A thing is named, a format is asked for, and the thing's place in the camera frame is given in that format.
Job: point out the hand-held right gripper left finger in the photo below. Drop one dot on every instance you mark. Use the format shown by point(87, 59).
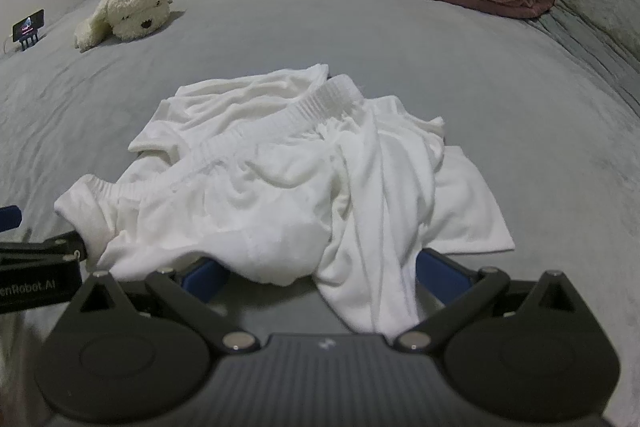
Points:
point(205, 279)

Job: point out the smartphone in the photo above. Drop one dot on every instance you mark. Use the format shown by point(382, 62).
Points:
point(29, 26)

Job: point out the white plush dog toy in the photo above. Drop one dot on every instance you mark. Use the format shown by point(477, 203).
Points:
point(135, 4)

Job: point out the white long pants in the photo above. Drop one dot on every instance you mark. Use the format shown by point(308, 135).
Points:
point(225, 217)

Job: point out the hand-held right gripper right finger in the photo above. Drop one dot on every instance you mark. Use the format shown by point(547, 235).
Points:
point(440, 274)

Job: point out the blue phone stand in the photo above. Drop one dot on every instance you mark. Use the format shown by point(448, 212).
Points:
point(27, 42)

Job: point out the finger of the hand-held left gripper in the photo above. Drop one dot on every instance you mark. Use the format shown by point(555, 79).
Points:
point(50, 249)
point(10, 217)

